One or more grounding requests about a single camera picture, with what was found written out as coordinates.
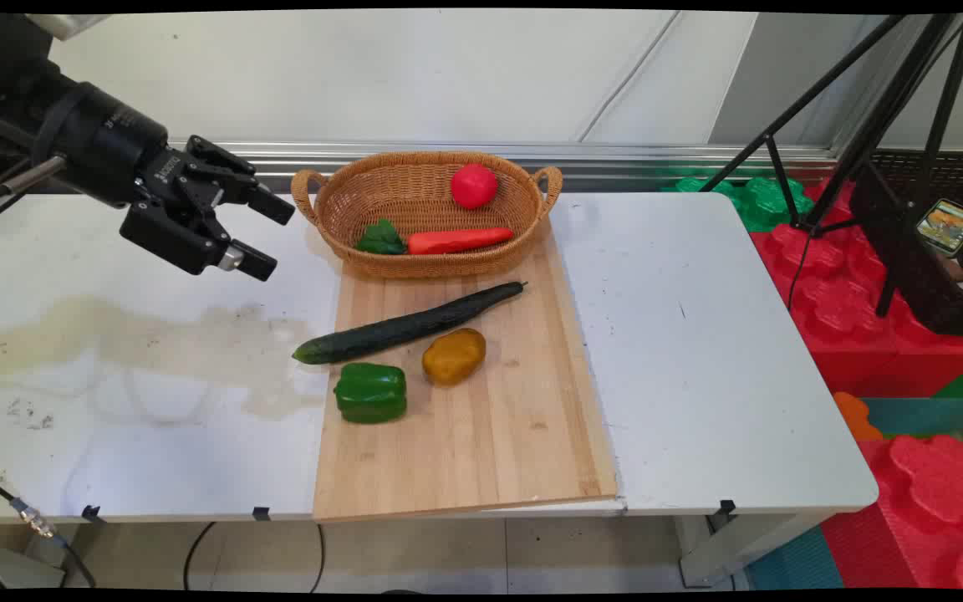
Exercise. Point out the woven wicker basket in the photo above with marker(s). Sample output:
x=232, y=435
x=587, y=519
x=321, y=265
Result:
x=415, y=194

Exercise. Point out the orange foam piece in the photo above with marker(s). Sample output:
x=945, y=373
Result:
x=856, y=416

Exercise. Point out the black table clip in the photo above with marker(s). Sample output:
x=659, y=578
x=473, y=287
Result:
x=727, y=507
x=91, y=512
x=261, y=512

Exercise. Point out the aluminium wall rail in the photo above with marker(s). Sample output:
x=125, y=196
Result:
x=657, y=155

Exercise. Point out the brown potato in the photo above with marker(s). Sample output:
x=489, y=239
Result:
x=454, y=357

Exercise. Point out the large red foam block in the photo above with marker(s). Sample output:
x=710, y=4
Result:
x=849, y=326

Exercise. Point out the red tomato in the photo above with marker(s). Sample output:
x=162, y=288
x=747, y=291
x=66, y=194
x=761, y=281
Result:
x=474, y=186

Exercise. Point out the green bell pepper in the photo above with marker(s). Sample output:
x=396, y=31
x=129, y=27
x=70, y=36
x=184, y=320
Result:
x=371, y=393

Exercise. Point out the teal foam block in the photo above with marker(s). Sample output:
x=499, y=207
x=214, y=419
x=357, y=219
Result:
x=924, y=415

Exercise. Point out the black camera tripod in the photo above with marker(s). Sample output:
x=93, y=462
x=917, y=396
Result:
x=874, y=125

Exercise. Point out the black mesh basket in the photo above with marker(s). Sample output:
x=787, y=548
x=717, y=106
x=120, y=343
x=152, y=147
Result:
x=908, y=259

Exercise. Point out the white table leg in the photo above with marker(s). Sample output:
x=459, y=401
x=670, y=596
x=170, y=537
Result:
x=724, y=543

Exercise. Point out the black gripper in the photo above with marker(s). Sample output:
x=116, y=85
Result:
x=109, y=146

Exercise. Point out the smartphone with lit screen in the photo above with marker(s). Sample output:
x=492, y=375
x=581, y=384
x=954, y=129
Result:
x=949, y=226

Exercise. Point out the orange carrot with green leaves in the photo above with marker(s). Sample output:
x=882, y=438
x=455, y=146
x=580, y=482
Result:
x=456, y=241

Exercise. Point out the wooden cutting board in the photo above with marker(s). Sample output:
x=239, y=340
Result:
x=481, y=418

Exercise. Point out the dark green cucumber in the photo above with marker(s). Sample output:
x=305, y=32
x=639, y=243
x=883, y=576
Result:
x=402, y=328

